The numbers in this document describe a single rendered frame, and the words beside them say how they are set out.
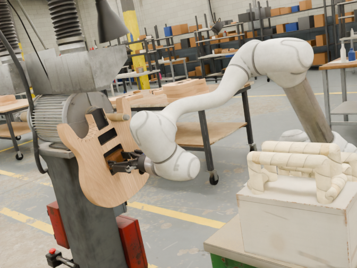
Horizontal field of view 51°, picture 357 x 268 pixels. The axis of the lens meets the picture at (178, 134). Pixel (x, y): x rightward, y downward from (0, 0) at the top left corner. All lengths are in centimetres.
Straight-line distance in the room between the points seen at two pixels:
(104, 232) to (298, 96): 115
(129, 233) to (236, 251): 107
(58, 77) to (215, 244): 86
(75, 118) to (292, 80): 89
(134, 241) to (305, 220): 133
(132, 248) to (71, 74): 105
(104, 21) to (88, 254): 112
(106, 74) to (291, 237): 82
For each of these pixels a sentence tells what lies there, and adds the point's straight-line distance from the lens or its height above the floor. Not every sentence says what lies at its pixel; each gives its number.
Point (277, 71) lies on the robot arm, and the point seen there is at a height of 133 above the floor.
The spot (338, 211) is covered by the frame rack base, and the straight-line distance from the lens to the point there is 89.
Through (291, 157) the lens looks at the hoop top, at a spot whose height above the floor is 121.
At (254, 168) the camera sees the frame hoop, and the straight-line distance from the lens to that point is 94.
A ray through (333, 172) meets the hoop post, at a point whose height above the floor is 115.
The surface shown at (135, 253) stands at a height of 44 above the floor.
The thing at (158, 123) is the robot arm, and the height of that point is 127.
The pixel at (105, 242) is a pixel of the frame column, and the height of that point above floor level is 59.
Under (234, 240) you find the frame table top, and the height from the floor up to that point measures 93.
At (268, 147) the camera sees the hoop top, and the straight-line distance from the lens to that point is 100.
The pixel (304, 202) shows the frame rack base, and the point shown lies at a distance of 92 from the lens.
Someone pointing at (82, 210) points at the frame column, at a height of 81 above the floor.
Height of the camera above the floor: 151
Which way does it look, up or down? 14 degrees down
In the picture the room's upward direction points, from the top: 10 degrees counter-clockwise
